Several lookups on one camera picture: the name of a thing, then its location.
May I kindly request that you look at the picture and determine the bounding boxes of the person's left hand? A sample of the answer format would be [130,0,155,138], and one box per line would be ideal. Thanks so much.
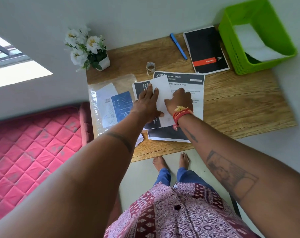
[131,84,164,122]

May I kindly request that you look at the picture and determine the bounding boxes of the person's right hand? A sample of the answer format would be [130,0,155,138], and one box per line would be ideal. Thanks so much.
[164,88,194,117]

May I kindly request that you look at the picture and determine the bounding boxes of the white paper sheet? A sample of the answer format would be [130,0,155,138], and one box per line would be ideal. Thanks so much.
[149,75,176,128]

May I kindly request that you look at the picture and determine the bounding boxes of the person's right forearm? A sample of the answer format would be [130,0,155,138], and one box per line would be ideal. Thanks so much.
[177,113,300,238]

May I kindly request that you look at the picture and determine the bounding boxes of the person's left forearm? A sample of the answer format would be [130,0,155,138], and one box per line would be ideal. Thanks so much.
[0,111,153,238]

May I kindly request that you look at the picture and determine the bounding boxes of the small dark printed sheet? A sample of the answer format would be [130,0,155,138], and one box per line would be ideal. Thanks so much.
[132,80,163,131]

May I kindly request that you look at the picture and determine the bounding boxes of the red and yellow thread wristband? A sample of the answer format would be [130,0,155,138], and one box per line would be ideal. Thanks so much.
[172,106,194,132]

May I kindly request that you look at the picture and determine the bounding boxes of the blue leaflet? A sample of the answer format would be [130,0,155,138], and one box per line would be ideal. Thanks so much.
[111,91,134,123]

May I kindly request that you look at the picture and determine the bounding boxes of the dark printed paper sheet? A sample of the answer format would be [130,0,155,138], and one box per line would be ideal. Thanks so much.
[147,126,191,143]

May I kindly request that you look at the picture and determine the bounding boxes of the clear tape roll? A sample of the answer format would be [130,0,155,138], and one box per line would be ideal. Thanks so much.
[146,62,156,77]

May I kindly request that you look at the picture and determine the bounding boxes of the clear plastic bag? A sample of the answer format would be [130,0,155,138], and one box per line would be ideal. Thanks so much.
[88,73,144,147]

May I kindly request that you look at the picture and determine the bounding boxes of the printed sheet with dark header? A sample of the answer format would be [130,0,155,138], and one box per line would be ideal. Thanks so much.
[153,71,205,122]

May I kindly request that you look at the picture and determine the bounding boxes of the white card with barcode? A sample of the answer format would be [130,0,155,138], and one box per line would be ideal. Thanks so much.
[95,83,119,129]

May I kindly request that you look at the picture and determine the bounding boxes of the person's left foot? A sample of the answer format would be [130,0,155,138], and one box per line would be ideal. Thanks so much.
[152,156,169,173]

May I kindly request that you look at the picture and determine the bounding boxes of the person's foot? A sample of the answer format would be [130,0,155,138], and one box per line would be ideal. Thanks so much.
[152,156,169,173]
[179,152,191,170]

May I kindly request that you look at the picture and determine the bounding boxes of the person's right foot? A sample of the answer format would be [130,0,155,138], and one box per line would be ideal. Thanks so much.
[179,152,191,170]

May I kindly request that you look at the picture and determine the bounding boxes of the blue pen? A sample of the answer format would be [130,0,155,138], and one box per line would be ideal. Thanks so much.
[170,33,188,60]

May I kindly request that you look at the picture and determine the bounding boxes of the black notebook with red label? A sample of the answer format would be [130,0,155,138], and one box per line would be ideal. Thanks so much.
[183,25,230,75]

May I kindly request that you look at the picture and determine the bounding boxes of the blue jeans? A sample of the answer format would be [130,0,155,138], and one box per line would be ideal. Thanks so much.
[153,167,216,194]

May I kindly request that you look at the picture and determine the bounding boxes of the white flowers in white pot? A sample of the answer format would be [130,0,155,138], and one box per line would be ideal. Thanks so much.
[65,25,111,72]

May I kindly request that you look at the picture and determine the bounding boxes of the green plastic basket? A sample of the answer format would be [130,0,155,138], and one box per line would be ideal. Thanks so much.
[218,0,298,76]

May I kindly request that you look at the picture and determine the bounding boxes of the patterned maroon tunic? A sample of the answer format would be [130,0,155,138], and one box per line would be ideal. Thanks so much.
[104,182,261,238]

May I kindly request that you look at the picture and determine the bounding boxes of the white paper in basket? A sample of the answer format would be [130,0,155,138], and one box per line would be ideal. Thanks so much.
[232,23,288,62]

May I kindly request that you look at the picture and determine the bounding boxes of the pink quilted mattress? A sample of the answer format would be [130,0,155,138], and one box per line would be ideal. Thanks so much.
[0,101,95,226]

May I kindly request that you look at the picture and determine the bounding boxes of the window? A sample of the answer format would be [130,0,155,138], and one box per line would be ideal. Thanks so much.
[0,31,53,90]

